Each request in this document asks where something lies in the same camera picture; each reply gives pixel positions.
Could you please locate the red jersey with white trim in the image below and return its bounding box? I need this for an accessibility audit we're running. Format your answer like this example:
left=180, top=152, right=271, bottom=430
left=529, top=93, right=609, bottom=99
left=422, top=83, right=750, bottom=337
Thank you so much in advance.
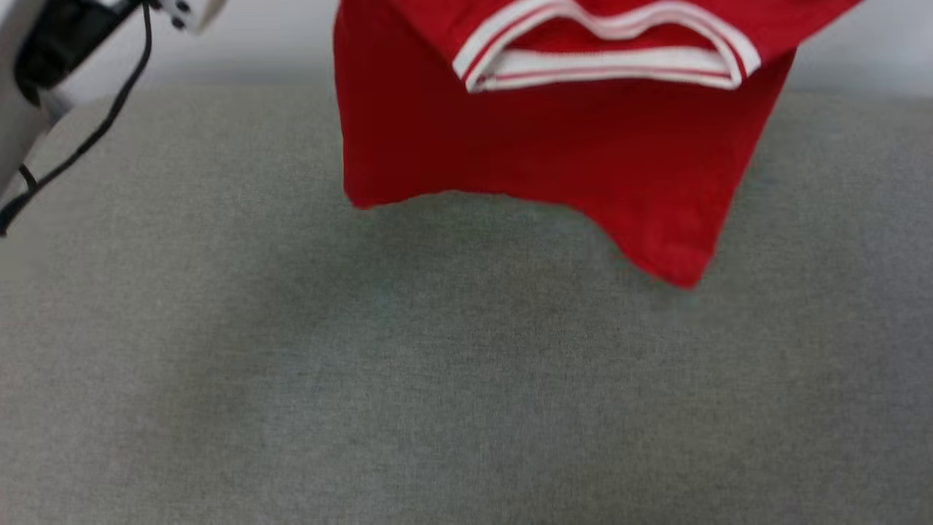
left=333, top=0, right=864, bottom=289

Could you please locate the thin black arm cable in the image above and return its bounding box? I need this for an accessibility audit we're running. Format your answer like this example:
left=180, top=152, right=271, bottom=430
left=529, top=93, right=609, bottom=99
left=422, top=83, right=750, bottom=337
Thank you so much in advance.
left=0, top=0, right=155, bottom=238

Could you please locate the grey fabric sofa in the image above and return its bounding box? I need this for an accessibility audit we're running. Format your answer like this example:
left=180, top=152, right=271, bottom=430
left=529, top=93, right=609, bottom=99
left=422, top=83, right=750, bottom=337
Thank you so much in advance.
left=0, top=69, right=933, bottom=525

